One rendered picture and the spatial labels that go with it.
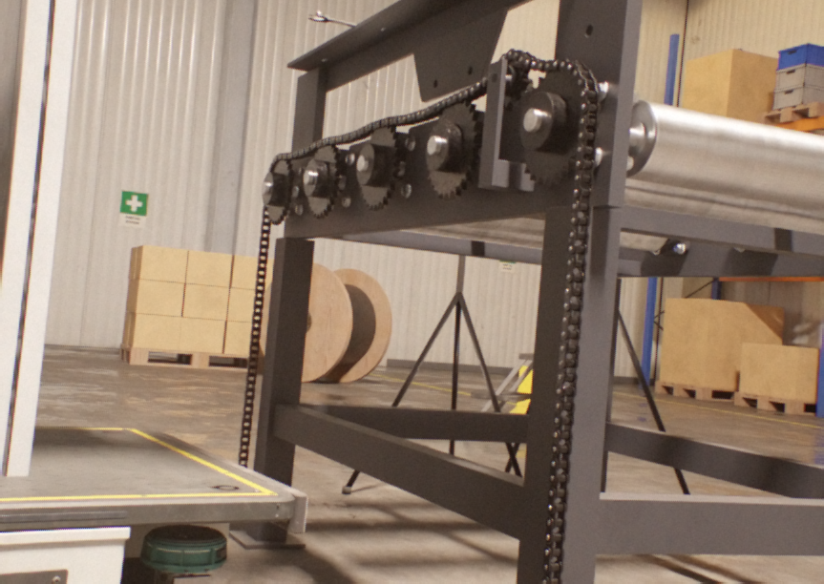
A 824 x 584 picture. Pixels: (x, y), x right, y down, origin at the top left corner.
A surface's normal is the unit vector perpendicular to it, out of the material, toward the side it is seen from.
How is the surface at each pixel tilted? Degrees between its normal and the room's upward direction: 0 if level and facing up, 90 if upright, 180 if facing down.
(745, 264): 90
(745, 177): 126
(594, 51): 90
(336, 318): 90
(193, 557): 90
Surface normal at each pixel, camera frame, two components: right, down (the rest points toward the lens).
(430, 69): -0.90, -0.10
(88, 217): 0.43, 0.00
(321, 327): -0.58, -0.08
